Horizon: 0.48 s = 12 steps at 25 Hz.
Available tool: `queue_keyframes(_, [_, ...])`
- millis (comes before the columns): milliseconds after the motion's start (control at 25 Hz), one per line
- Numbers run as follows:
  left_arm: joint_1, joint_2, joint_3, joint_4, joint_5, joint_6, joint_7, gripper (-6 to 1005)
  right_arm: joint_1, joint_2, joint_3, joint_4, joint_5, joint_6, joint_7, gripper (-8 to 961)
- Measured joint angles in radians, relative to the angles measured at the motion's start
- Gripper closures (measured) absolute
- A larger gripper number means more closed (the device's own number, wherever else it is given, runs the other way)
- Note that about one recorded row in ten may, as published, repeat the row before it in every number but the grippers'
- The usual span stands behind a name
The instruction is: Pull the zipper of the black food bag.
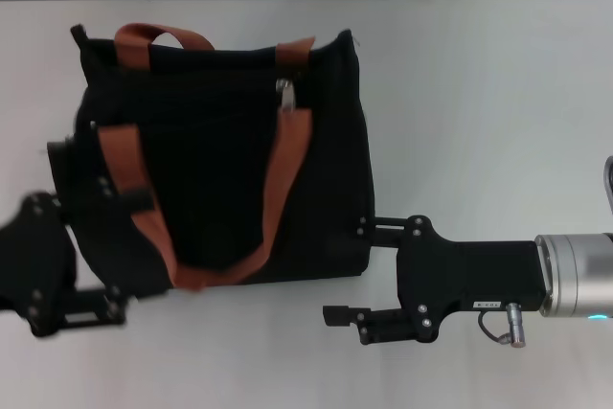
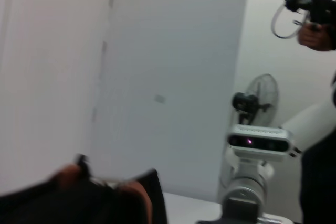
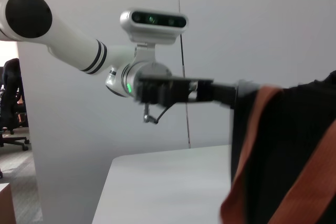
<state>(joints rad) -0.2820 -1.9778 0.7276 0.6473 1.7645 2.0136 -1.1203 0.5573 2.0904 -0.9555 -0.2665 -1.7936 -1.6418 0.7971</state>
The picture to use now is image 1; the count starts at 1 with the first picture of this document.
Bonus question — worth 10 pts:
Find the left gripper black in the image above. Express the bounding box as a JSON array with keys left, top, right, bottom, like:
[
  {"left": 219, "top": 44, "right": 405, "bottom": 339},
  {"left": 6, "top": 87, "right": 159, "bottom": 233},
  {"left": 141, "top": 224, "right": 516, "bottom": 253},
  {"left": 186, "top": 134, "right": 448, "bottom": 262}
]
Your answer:
[{"left": 0, "top": 177, "right": 155, "bottom": 339}]

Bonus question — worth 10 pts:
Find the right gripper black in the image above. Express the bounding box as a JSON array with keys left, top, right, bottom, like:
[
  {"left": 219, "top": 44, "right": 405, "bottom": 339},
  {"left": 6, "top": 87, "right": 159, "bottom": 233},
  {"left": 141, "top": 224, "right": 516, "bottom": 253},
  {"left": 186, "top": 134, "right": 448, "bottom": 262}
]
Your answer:
[{"left": 322, "top": 214, "right": 551, "bottom": 347}]

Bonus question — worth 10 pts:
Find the black bag with brown handles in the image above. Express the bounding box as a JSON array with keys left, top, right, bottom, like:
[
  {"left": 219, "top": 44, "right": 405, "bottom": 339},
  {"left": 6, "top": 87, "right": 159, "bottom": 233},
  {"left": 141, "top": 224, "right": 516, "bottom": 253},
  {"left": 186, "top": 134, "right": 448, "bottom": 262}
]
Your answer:
[{"left": 46, "top": 22, "right": 375, "bottom": 301}]

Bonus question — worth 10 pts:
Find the right gripper grey cable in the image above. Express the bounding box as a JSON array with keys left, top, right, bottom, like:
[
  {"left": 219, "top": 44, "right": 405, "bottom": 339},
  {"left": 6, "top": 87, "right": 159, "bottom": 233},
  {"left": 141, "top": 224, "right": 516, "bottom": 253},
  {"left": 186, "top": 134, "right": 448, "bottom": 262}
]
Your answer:
[{"left": 477, "top": 308, "right": 511, "bottom": 346}]

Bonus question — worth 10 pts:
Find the right gripper silver cable plug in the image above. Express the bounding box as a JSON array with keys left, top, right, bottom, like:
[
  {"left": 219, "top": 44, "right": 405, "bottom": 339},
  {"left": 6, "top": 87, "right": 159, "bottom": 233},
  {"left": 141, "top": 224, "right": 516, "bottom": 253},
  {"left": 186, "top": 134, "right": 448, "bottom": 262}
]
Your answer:
[{"left": 506, "top": 301, "right": 528, "bottom": 349}]

